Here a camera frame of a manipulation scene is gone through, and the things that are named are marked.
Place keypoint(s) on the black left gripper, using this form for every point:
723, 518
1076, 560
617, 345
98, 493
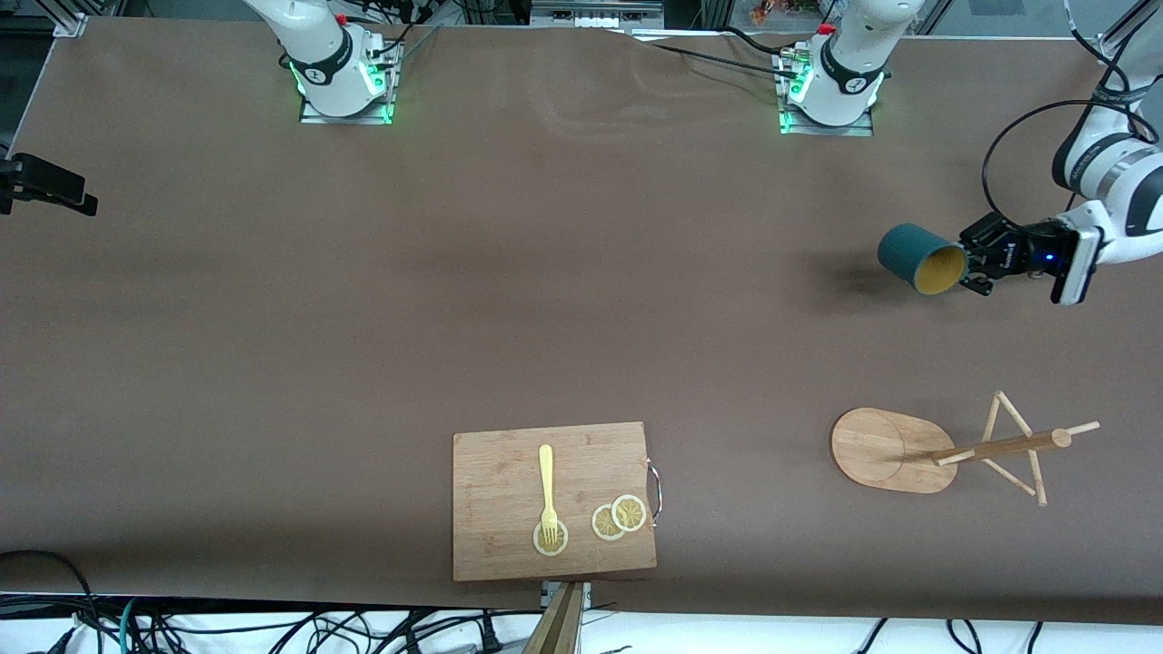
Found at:
1010, 255

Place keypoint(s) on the teal cup with yellow inside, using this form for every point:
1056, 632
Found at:
909, 252

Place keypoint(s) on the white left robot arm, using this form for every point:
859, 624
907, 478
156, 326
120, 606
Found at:
845, 54

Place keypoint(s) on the wooden cup rack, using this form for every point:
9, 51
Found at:
881, 450

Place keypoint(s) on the lemon slice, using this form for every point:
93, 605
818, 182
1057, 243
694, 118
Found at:
601, 525
561, 543
630, 512

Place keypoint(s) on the grey power strip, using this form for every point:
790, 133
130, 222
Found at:
595, 14

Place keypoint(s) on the yellow plastic fork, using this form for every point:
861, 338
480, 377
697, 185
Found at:
546, 472

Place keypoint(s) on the bamboo cutting board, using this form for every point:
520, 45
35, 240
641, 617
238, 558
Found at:
509, 481

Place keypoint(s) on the aluminium frame profile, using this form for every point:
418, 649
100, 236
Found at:
73, 23
1110, 44

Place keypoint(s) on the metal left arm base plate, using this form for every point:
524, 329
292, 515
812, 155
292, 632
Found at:
859, 130

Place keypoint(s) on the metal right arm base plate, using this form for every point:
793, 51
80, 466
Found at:
313, 116

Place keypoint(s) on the wooden camera post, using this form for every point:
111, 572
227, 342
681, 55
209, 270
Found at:
559, 627

